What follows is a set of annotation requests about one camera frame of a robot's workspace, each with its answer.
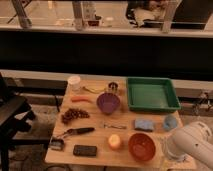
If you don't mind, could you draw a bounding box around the black rectangular case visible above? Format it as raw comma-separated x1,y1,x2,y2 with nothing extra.
73,145,97,157

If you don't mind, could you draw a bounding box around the small metal cup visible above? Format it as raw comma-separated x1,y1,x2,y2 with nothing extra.
108,82,118,94

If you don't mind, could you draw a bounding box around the blue sponge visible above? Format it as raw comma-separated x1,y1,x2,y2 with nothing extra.
134,119,154,132

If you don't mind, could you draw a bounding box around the orange bowl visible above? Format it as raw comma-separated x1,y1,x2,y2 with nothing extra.
128,133,156,162

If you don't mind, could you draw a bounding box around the orange carrot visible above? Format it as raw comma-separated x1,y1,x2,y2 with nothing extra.
70,96,92,103

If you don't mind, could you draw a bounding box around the light blue cup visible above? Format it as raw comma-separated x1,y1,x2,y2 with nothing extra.
163,115,178,131

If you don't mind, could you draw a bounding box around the bunch of dark grapes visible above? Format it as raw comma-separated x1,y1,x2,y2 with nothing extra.
61,108,90,124

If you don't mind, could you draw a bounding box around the green plastic tray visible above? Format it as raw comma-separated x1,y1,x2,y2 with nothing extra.
126,77,181,113

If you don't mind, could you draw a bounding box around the purple bowl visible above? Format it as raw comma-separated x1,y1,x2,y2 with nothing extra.
96,93,120,114

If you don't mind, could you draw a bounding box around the small black brush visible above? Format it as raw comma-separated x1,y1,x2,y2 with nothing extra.
50,138,65,151

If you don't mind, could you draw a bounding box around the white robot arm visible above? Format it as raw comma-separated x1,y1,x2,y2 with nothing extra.
162,121,213,169

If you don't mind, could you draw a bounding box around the yellow banana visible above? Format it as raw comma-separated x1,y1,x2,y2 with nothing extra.
82,86,105,94

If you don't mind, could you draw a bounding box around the black chair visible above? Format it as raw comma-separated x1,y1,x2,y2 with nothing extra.
0,73,51,171

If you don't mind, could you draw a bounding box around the yellow apple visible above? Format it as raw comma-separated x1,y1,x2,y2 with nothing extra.
108,134,121,150

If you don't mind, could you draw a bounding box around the white cup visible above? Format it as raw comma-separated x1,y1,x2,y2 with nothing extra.
68,75,81,91

